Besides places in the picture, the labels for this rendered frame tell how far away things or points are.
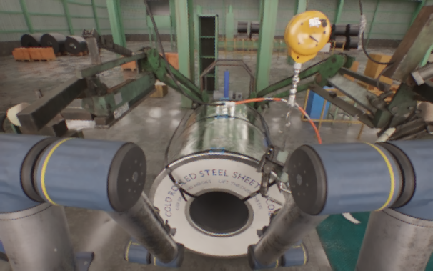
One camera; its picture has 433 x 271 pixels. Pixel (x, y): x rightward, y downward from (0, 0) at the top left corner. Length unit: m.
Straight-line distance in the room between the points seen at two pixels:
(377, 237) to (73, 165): 0.71
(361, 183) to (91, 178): 0.50
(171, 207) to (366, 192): 1.60
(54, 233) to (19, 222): 0.09
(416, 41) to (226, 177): 1.31
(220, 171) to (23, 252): 1.17
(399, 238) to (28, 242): 0.86
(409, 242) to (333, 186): 0.28
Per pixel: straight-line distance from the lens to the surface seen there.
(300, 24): 1.12
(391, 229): 0.66
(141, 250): 1.16
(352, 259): 2.92
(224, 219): 2.16
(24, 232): 0.67
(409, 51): 1.43
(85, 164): 0.46
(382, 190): 0.50
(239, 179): 1.61
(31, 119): 0.86
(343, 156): 0.47
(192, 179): 1.64
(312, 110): 5.82
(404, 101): 1.53
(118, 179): 0.44
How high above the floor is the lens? 2.15
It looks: 27 degrees down
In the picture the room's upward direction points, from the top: 1 degrees clockwise
